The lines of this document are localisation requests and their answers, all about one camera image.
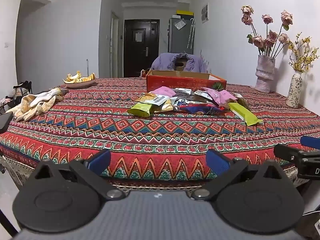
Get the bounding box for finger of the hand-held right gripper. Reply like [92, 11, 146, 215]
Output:
[274, 144, 307, 167]
[301, 135, 320, 147]

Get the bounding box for cream dotted knit glove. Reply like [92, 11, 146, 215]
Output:
[5, 94, 57, 121]

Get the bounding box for black entrance door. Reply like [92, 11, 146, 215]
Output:
[124, 19, 160, 78]

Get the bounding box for white knit glove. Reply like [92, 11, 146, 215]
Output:
[32, 88, 63, 103]

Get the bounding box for pink rose bouquet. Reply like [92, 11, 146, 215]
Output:
[241, 4, 293, 57]

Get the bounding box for red cardboard box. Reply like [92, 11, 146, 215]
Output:
[146, 70, 227, 93]

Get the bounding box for white interior door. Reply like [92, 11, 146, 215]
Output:
[110, 11, 120, 78]

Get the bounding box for pink snack packet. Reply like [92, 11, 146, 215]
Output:
[201, 87, 223, 103]
[218, 90, 238, 103]
[152, 86, 177, 98]

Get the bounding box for brown plate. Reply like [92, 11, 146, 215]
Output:
[64, 79, 97, 88]

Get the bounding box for brown striped snack packet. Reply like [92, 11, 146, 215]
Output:
[231, 94, 250, 110]

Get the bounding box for patterned red tablecloth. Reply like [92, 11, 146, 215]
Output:
[0, 77, 320, 188]

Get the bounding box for speckled white vase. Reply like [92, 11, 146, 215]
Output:
[286, 71, 303, 108]

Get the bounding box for golden snack packet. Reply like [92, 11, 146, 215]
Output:
[136, 92, 157, 103]
[152, 99, 178, 113]

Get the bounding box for pink textured vase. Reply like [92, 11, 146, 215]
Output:
[254, 55, 276, 94]

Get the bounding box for yellow flower branches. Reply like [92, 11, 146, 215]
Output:
[287, 32, 319, 73]

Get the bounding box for green snack bar packet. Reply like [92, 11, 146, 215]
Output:
[228, 102, 263, 126]
[127, 102, 153, 117]

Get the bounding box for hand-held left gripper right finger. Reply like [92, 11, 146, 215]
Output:
[191, 149, 291, 200]

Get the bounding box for brown chair back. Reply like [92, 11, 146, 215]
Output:
[174, 58, 187, 72]

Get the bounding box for yellow and black box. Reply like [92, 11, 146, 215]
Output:
[176, 10, 195, 19]

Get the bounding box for wall electrical panel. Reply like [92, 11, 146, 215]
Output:
[201, 3, 209, 23]

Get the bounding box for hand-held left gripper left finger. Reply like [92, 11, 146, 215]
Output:
[29, 149, 127, 200]

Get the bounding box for grey refrigerator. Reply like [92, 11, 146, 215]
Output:
[168, 17, 195, 55]

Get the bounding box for plate of yellow snacks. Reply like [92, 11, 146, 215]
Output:
[63, 71, 96, 83]

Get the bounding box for purple puffer jacket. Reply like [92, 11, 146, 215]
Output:
[151, 53, 208, 73]

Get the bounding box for white printed snack packet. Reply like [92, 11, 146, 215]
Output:
[194, 90, 213, 103]
[142, 94, 171, 106]
[172, 88, 200, 97]

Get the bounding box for white folded umbrella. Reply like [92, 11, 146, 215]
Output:
[186, 19, 195, 49]

